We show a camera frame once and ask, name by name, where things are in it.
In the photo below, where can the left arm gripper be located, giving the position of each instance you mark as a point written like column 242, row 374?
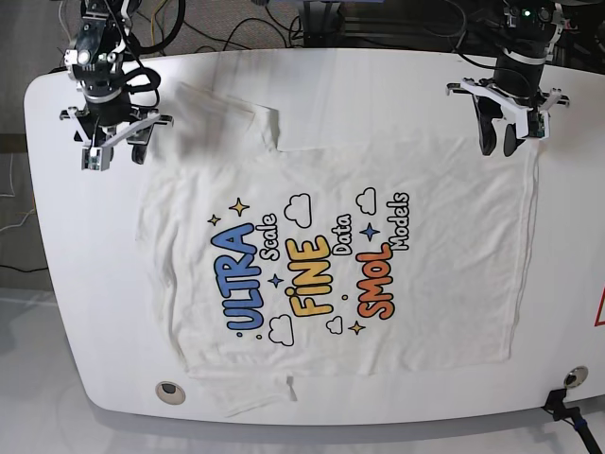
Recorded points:
column 528, row 117

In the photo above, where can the red white warning sticker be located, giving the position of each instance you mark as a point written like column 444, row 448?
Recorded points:
column 600, row 315

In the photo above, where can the white printed T-shirt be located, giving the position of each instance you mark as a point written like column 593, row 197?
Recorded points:
column 403, row 254

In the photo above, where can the table cable grommet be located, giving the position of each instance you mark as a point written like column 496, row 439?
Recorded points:
column 576, row 377
column 170, row 393

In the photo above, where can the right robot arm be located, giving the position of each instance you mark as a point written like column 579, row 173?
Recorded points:
column 104, row 58

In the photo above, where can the right table cable grommet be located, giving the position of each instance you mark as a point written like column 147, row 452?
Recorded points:
column 576, row 377

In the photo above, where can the black clamp with cable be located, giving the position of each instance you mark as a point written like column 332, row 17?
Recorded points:
column 557, row 409

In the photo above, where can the left table cable grommet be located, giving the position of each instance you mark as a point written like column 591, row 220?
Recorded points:
column 170, row 393

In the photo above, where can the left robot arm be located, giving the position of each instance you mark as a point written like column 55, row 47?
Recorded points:
column 525, row 36

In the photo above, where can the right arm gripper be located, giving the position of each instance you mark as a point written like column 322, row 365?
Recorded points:
column 101, row 127

